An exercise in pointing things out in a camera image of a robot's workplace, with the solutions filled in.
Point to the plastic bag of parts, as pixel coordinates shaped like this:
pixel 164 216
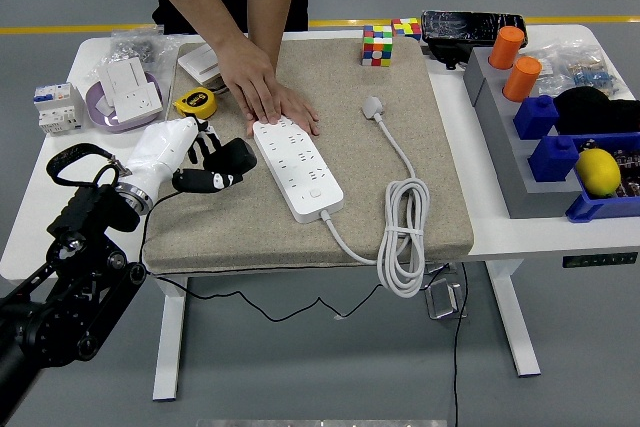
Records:
pixel 585 69

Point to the person's right hand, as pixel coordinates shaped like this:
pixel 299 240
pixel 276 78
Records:
pixel 247 74

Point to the yellow tape measure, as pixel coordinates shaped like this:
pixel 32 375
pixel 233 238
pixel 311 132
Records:
pixel 197 102

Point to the grey block holder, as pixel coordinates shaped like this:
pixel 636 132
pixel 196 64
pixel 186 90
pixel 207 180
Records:
pixel 505 162

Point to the plastic bag of screws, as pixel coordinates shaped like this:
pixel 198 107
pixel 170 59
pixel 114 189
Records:
pixel 132 49

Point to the clear acrylic stand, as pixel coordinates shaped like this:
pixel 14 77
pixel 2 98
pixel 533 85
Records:
pixel 442 299

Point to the large colourful puzzle cube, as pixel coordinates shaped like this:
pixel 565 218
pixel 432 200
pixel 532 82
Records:
pixel 377 49

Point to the white power strip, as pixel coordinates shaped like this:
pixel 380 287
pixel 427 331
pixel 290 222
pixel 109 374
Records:
pixel 300 172

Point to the white wall switch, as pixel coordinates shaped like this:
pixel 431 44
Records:
pixel 195 63

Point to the yellow lemon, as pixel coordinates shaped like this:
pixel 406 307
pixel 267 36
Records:
pixel 597 172

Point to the white table leg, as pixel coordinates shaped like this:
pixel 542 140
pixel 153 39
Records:
pixel 515 327
pixel 167 347

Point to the black wrapped device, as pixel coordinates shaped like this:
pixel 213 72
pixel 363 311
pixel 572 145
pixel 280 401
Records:
pixel 460 27

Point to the blue plastic bin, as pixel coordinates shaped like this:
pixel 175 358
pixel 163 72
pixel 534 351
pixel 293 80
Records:
pixel 600 207

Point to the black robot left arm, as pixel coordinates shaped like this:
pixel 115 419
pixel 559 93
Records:
pixel 85 212

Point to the black cloth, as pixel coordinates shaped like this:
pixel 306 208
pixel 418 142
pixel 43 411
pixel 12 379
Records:
pixel 585 109

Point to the white switch panel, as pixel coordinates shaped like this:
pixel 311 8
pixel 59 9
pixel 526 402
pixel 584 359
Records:
pixel 122 74

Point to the purple bowl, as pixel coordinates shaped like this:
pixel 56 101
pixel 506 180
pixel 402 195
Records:
pixel 100 119

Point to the white socket panel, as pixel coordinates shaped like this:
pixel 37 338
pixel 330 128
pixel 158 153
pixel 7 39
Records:
pixel 137 104

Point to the small colourful puzzle cube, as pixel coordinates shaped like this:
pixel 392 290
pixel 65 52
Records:
pixel 406 28

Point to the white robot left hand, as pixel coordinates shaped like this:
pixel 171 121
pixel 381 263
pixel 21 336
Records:
pixel 165 147

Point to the blue block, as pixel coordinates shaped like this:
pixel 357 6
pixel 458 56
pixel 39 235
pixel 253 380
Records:
pixel 535 119
pixel 552 159

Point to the grey-brown mat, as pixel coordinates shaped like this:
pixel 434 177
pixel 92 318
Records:
pixel 350 157

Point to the white circuit breaker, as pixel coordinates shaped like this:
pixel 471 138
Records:
pixel 55 112

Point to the black power adapter plug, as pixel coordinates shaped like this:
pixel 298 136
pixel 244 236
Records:
pixel 240 157

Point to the black table control panel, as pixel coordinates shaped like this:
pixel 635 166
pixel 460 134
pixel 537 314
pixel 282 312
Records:
pixel 600 260

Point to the person's left hand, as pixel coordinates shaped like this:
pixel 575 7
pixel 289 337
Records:
pixel 300 109

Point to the orange cylinder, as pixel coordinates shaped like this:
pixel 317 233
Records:
pixel 521 79
pixel 506 47

